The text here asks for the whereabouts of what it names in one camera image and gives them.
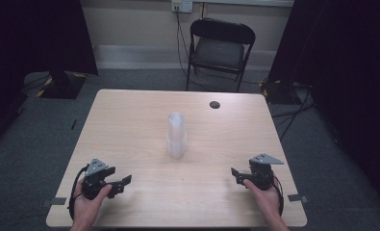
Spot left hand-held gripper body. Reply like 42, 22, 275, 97
81, 157, 116, 200

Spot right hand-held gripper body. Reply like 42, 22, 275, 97
248, 153, 284, 191

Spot stack of clear cups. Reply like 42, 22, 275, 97
165, 111, 188, 160

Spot person's right hand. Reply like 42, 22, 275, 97
242, 178, 283, 222

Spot person's left hand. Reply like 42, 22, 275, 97
72, 178, 114, 225

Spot grey tape strip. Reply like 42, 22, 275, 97
40, 196, 67, 208
287, 193, 309, 204

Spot black stand base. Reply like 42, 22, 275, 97
36, 70, 88, 100
260, 79, 308, 106

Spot black folding chair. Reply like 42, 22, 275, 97
186, 17, 257, 93

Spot dark curtain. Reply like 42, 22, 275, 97
267, 0, 380, 217
0, 0, 99, 150

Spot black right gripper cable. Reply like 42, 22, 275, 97
272, 174, 285, 217

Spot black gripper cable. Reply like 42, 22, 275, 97
272, 174, 285, 217
67, 165, 90, 221

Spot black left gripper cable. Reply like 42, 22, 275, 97
67, 165, 90, 221

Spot black floor cables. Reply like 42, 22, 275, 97
271, 84, 317, 141

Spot white wall socket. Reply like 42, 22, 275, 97
171, 0, 193, 13

